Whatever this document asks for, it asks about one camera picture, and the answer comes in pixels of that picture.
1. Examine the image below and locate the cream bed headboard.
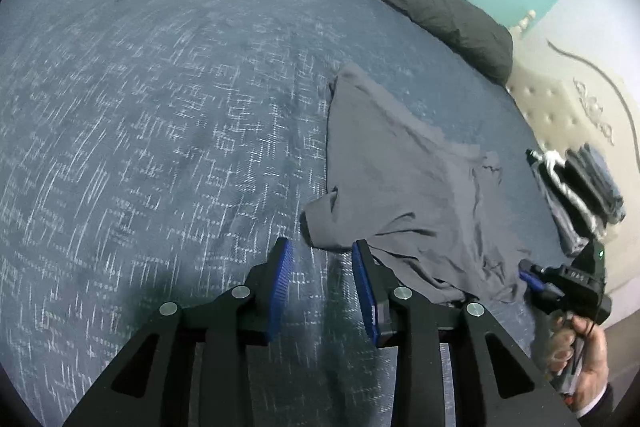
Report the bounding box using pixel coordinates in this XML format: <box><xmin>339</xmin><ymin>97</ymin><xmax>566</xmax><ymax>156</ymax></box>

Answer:
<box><xmin>505</xmin><ymin>9</ymin><xmax>640</xmax><ymax>308</ymax></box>

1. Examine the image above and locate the stack of clothes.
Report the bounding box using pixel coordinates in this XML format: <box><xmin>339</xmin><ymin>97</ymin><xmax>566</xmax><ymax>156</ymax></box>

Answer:
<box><xmin>526</xmin><ymin>144</ymin><xmax>626</xmax><ymax>258</ymax></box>

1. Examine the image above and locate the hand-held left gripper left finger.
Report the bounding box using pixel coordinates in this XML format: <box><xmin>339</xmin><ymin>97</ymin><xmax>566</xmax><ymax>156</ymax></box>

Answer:
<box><xmin>62</xmin><ymin>237</ymin><xmax>295</xmax><ymax>427</ymax></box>

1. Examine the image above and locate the person's right forearm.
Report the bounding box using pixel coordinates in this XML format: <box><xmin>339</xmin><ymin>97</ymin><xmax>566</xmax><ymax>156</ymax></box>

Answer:
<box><xmin>574</xmin><ymin>382</ymin><xmax>622</xmax><ymax>427</ymax></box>

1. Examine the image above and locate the person's right hand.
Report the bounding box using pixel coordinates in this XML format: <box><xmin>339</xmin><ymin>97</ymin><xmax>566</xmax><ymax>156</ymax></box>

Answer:
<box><xmin>548</xmin><ymin>313</ymin><xmax>609</xmax><ymax>418</ymax></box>

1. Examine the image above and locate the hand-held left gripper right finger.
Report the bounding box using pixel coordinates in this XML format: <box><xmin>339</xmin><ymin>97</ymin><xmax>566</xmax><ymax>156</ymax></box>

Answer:
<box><xmin>351</xmin><ymin>239</ymin><xmax>581</xmax><ymax>427</ymax></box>

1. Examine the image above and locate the grey underwear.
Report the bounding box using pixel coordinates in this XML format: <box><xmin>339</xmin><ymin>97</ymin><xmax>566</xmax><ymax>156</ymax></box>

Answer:
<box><xmin>300</xmin><ymin>62</ymin><xmax>531</xmax><ymax>305</ymax></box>

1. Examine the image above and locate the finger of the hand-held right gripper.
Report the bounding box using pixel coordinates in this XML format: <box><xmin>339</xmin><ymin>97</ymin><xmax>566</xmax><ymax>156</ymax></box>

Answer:
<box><xmin>518</xmin><ymin>258</ymin><xmax>549</xmax><ymax>296</ymax></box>

